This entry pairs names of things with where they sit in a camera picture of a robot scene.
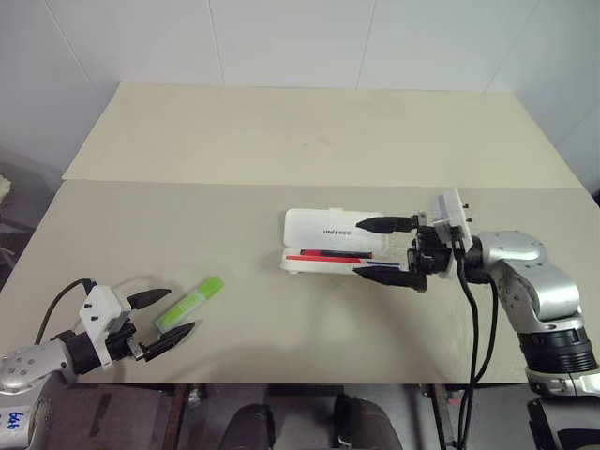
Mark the dark table frame leg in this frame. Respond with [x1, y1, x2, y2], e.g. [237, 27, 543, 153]
[420, 382, 459, 450]

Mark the green highlighter marker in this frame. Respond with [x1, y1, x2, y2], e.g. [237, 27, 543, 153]
[154, 276, 225, 334]

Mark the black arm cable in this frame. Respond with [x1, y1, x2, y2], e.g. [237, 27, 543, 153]
[471, 274, 499, 383]
[450, 237, 480, 450]
[35, 277, 98, 348]

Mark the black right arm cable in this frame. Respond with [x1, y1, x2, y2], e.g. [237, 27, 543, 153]
[450, 237, 480, 450]
[471, 274, 499, 383]

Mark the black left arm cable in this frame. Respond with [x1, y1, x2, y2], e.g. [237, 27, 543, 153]
[35, 277, 98, 348]

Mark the brown table frame leg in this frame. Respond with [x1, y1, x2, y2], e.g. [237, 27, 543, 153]
[166, 382, 208, 450]

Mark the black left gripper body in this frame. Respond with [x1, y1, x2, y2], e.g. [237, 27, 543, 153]
[103, 319, 147, 364]

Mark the dark rounded shape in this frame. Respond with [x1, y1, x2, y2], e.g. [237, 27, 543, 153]
[223, 403, 277, 450]
[331, 393, 405, 450]

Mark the black marker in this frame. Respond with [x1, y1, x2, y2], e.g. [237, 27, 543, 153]
[299, 249, 375, 259]

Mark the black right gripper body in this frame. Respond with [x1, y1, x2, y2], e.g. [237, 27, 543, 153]
[406, 212, 458, 278]

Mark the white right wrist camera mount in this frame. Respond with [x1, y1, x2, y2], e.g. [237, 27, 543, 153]
[424, 187, 475, 281]

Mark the red marker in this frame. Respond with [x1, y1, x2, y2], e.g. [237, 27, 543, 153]
[286, 253, 365, 263]

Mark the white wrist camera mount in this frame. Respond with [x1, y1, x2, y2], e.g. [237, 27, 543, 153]
[424, 187, 475, 281]
[78, 284, 133, 372]

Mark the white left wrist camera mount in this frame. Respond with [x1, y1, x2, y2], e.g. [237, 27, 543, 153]
[78, 284, 133, 372]

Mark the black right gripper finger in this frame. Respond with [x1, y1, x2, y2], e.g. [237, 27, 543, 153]
[352, 264, 429, 293]
[355, 214, 421, 234]

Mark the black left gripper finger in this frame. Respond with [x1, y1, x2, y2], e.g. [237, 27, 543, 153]
[128, 288, 172, 311]
[141, 321, 197, 363]

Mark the white plastic pencil case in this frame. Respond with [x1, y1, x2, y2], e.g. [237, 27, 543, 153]
[278, 206, 413, 278]

